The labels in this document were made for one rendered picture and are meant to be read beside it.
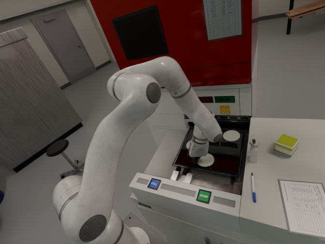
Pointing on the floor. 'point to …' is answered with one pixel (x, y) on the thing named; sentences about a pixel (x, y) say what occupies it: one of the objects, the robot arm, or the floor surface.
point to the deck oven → (29, 104)
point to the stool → (59, 146)
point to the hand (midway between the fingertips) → (195, 160)
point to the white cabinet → (191, 228)
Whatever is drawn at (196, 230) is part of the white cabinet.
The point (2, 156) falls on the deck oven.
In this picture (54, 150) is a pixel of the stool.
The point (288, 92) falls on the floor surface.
